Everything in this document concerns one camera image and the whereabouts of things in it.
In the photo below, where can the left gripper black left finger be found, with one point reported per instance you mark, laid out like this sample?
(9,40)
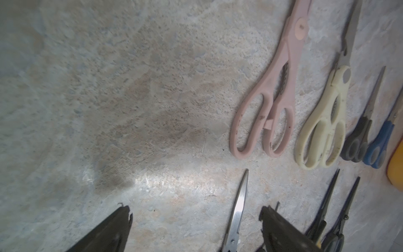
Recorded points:
(110,235)

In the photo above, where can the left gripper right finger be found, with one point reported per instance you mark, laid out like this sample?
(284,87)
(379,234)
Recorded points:
(281,236)

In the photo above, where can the yellow black handled scissors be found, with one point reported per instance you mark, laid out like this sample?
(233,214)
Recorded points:
(316,229)

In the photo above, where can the large black scissors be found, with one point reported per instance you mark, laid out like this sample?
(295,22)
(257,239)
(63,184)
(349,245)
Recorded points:
(231,239)

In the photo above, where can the cream kitchen scissors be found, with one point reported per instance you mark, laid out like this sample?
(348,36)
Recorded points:
(322,137)

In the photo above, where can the small black scissors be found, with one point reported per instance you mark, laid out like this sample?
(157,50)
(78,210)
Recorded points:
(356,144)

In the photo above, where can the pink scissors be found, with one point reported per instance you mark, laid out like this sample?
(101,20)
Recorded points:
(276,118)

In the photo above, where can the blue handled scissors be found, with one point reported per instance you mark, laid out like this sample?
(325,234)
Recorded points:
(376,151)

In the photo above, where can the yellow storage tray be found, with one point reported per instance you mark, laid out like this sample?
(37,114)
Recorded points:
(395,168)

